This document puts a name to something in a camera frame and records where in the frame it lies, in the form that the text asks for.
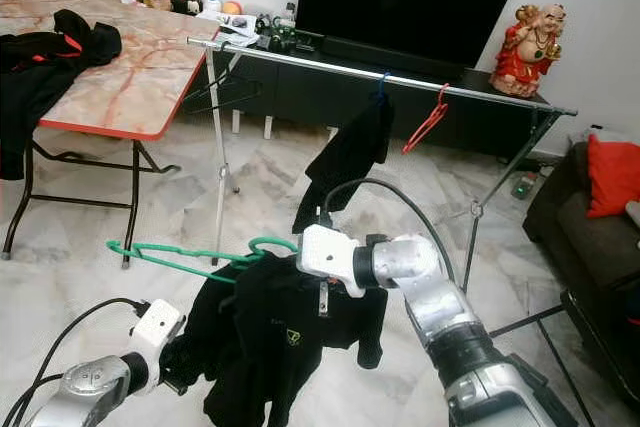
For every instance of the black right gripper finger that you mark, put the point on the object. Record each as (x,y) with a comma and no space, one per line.
(274,263)

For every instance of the black shirt gold logo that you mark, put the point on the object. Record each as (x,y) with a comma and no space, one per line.
(260,367)

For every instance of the green plastic hanger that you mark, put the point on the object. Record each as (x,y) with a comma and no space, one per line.
(117,247)

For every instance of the black garment red stripe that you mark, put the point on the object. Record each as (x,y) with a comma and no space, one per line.
(40,97)

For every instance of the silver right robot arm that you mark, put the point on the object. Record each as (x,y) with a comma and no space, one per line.
(440,307)

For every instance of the black plastic hanger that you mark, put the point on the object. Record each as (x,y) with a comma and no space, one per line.
(250,80)

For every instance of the red plastic hanger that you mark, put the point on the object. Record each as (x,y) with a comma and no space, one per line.
(423,129)

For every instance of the blue plastic hanger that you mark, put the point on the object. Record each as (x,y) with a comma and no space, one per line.
(382,87)

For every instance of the long black garment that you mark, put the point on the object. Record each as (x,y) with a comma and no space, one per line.
(345,157)

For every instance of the silver metal clothes rack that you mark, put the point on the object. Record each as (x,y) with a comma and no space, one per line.
(310,63)

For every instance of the black metal stand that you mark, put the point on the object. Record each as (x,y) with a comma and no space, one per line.
(530,318)

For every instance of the marble pattern folding table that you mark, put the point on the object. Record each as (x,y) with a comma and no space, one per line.
(140,87)

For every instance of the black low tv console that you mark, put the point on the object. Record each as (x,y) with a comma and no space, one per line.
(460,127)

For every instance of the grey power strip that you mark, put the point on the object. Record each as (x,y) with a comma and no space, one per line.
(524,187)

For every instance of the white paper stack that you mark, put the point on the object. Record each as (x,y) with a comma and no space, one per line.
(225,30)

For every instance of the black soundbar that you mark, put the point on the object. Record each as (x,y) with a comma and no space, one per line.
(390,55)

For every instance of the clear plastic bottle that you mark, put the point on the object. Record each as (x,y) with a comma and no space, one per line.
(287,17)

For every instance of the dark brown sofa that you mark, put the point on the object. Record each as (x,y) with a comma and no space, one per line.
(575,257)

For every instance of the orange ball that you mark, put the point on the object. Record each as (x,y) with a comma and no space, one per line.
(231,9)

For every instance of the red laughing Buddha statue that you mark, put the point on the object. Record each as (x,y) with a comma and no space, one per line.
(525,67)

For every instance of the red cushion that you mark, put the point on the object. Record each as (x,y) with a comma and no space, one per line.
(615,177)

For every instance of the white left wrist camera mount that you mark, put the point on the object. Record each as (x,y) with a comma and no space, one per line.
(158,327)

